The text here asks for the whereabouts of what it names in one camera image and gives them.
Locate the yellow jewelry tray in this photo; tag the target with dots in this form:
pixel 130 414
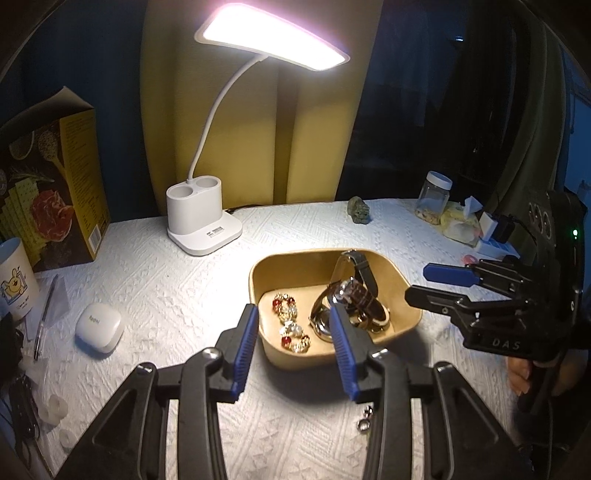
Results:
pixel 288 272

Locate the white charger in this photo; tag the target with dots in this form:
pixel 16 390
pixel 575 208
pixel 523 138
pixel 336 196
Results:
pixel 488 226

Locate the silver metal wristwatch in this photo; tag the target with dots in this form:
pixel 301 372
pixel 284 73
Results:
pixel 319 318

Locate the white power strip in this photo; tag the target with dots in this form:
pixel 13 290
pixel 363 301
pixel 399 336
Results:
pixel 491 249

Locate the small white roll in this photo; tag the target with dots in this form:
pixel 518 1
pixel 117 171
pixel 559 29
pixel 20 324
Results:
pixel 67 438
pixel 54 408

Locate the clear plastic jar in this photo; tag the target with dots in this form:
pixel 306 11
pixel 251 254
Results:
pixel 431 198

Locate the black pen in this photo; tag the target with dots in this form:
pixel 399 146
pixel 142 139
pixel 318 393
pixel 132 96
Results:
pixel 45 318

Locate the yellow tissue packet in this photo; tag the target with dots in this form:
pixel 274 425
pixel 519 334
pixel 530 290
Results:
pixel 459 226

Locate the clear plastic bag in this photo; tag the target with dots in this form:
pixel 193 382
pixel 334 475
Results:
pixel 57 302

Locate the dark green hanging cloth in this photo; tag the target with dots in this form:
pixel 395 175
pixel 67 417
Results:
pixel 517 115

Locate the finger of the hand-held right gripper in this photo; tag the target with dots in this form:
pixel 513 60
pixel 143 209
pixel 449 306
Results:
pixel 450 273
pixel 438 302

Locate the white cartoon mug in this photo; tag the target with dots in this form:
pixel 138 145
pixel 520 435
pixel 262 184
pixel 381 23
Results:
pixel 18 281

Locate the small stone figurine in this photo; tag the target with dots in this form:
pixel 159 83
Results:
pixel 359 211

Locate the white desk lamp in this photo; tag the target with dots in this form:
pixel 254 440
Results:
pixel 203 230

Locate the white textured tablecloth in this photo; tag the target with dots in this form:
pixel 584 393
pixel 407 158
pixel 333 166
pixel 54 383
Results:
pixel 161 286

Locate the yellow curtain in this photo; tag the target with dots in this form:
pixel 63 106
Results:
pixel 314 138

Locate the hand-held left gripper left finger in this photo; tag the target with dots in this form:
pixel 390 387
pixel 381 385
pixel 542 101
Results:
pixel 244 347

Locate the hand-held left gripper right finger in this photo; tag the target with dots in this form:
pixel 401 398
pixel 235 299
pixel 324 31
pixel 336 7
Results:
pixel 344 356

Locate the person's right hand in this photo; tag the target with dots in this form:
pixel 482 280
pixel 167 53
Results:
pixel 518 374

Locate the black plug adapter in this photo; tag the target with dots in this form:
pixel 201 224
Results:
pixel 505 228

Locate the printed cardboard food box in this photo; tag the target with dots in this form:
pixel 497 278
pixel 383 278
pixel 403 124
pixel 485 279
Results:
pixel 55 184

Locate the white earbuds case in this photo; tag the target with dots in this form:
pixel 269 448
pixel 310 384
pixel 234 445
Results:
pixel 99 327

